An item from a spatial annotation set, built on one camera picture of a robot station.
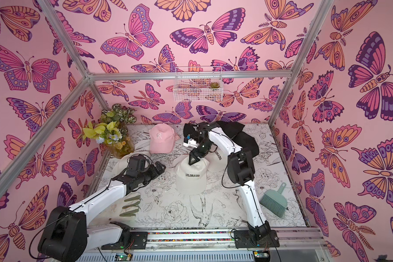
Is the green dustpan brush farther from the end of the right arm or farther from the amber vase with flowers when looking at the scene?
the amber vase with flowers

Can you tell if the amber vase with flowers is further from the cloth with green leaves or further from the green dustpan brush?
the green dustpan brush

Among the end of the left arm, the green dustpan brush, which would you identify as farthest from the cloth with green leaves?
the green dustpan brush

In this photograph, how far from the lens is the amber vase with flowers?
2.85 ft
